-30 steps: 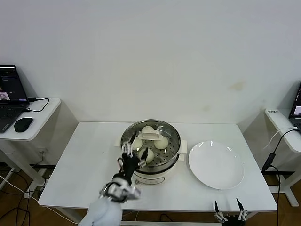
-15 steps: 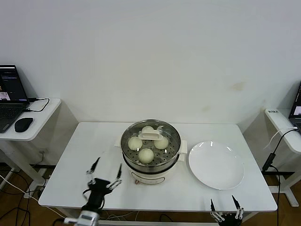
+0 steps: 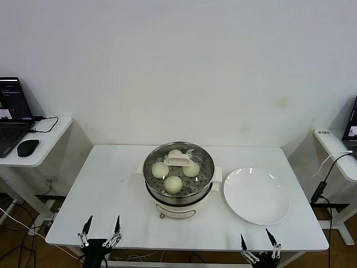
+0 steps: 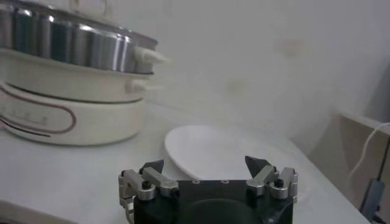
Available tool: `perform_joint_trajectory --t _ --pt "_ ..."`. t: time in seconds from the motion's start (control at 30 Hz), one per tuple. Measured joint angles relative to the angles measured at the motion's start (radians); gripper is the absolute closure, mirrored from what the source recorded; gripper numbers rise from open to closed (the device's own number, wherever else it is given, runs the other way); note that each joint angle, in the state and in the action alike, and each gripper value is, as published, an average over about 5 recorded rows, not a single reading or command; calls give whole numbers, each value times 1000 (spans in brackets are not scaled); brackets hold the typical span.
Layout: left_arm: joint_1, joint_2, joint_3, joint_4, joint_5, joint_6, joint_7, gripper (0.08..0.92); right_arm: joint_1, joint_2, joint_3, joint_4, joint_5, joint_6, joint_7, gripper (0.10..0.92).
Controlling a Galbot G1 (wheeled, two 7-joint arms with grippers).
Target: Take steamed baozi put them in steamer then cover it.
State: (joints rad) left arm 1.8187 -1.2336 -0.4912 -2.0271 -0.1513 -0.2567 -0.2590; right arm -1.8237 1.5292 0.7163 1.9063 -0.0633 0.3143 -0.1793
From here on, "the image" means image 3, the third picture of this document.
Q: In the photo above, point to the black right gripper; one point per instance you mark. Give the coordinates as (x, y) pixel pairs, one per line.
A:
(266, 261)

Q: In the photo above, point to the white table frame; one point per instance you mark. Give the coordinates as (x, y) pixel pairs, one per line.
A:
(181, 263)

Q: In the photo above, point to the white round plate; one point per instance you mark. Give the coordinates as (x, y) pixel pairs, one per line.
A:
(256, 195)

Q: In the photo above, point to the black laptop with pink windows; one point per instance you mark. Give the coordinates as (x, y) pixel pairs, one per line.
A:
(11, 134)

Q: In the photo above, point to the cream electric pot base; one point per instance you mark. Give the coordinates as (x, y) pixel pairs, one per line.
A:
(178, 210)

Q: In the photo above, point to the stainless steel steamer basket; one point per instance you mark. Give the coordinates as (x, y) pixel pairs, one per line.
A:
(181, 199)

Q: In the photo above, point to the black laptop with dark screen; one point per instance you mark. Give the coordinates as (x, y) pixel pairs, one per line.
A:
(352, 125)

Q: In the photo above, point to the black computer mouse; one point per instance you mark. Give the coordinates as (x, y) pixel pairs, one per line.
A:
(28, 147)

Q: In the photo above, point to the white side desk with mouse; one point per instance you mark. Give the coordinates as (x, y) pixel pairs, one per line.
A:
(53, 145)

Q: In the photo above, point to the white side desk with label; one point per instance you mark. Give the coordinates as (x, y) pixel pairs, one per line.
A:
(332, 145)

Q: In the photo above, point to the white steamed baozi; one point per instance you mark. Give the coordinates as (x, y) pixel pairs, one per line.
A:
(174, 153)
(173, 185)
(192, 171)
(159, 170)

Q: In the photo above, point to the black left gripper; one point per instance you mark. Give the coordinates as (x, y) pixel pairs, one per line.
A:
(96, 251)

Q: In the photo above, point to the white labelled box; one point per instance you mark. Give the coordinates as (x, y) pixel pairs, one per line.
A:
(323, 131)

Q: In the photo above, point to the white wall socket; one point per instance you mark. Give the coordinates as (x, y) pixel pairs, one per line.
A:
(51, 177)

